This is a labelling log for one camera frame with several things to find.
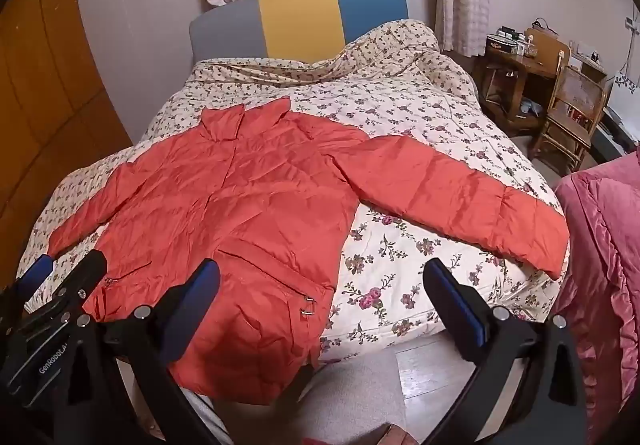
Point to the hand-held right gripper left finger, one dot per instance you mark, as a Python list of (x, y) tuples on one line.
[(197, 290)]

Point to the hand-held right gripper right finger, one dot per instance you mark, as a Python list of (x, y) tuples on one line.
[(457, 297)]

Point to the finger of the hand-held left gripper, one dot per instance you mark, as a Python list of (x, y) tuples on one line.
[(37, 271), (87, 270)]

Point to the orange puffer jacket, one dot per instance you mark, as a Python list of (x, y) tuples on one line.
[(250, 205)]

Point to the person's light striped clothing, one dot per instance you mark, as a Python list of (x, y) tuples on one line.
[(207, 420)]

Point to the pink quilt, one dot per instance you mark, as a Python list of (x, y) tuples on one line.
[(600, 245)]

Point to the person's grey clothing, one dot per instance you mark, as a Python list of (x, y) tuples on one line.
[(345, 400)]

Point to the wooden wardrobe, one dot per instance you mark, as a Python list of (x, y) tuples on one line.
[(45, 90)]

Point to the floral quilt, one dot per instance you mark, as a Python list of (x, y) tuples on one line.
[(410, 110)]

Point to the pale blue item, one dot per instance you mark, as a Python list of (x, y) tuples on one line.
[(530, 110)]

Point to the black flat appliance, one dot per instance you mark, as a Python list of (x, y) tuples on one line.
[(607, 135)]

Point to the wooden desk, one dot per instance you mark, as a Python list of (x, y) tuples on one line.
[(505, 75)]

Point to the rattan chair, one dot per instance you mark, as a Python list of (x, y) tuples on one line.
[(575, 85)]

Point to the dark box with items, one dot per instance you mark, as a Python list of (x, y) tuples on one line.
[(502, 45)]

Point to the wooden chair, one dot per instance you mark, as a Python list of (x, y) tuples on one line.
[(547, 50)]

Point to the grey yellow blue headboard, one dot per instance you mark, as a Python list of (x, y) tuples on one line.
[(300, 20)]

